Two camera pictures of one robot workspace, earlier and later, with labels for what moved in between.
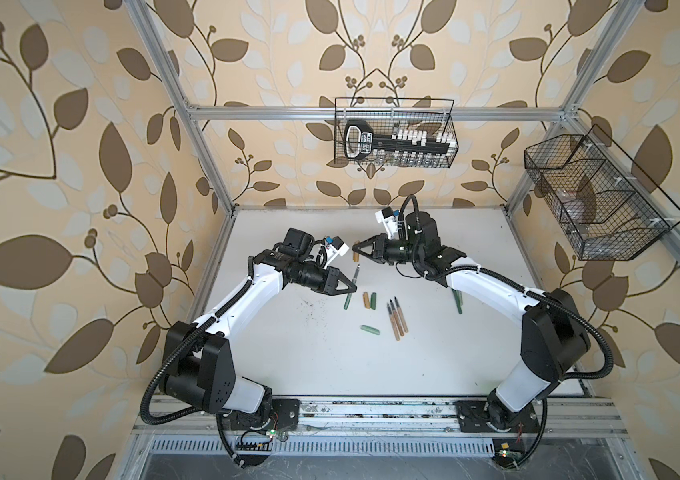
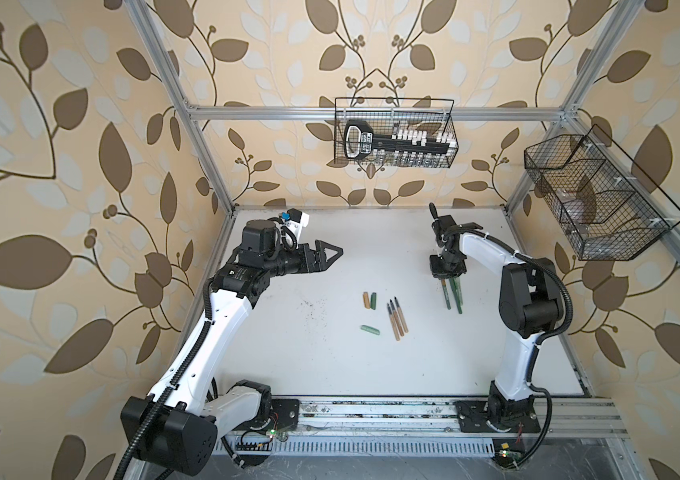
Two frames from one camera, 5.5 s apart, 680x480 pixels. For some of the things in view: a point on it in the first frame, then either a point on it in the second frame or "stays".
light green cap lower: (370, 329) stays
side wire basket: (608, 207) stays
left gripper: (329, 284) -> (318, 265)
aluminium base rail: (379, 417) stays
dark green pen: (458, 298) stays
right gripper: (378, 253) -> (436, 271)
